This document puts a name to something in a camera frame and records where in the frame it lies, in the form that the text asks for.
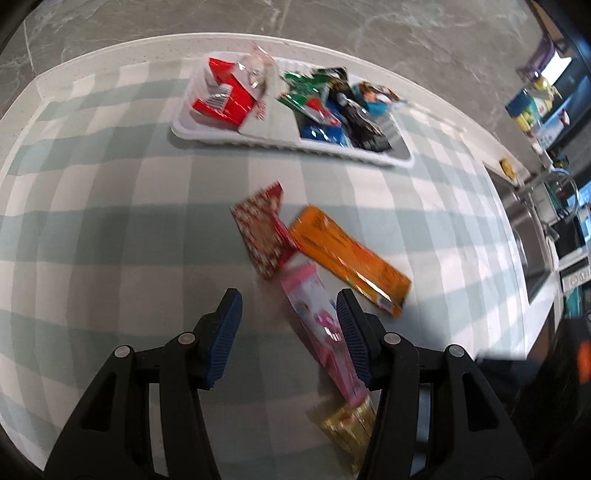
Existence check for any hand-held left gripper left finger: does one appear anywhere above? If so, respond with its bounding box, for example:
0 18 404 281
44 288 243 480

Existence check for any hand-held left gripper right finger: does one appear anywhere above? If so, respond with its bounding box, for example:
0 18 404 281
336 288 534 480

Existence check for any pink cartoon snack packet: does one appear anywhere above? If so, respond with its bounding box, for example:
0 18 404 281
278 263 370 407

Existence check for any white plastic tray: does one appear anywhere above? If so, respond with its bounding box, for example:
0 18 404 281
171 51 414 168

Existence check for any blue cookie packet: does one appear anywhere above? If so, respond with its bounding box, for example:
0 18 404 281
299 111 347 146

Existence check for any black snack packet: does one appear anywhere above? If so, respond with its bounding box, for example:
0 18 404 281
323 67 393 153

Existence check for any long white snack packet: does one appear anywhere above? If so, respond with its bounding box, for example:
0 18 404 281
238 69 298 141

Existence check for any green candy packet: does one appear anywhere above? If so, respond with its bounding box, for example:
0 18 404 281
277 70 342 127

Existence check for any clear orange-edged snack packet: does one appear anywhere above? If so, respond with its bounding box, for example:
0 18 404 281
233 41 278 100

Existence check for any orange snack bar packet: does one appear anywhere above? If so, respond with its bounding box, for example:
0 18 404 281
288 205 413 319

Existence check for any gold snack packet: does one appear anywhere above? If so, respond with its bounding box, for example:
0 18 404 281
321 397 377 476

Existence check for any red patterned snack packet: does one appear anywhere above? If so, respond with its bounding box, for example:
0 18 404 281
230 181 305 280

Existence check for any green white checked tablecloth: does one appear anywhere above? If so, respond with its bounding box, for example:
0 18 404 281
0 55 529 480

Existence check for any steel sink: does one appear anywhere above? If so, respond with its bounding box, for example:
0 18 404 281
482 161 561 305

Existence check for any chrome faucet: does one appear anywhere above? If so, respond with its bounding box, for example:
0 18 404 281
519 168 580 241

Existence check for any white countertop appliance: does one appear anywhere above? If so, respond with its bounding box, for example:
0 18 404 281
558 267 591 292

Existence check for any panda print snack packet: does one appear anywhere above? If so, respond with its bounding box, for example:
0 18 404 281
351 82 409 116

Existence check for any blue yellow box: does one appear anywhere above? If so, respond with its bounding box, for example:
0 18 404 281
505 90 539 134

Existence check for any white blue packet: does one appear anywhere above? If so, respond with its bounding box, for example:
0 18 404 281
536 108 573 144

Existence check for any yellow green bottle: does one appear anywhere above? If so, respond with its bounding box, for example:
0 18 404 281
529 76 557 100

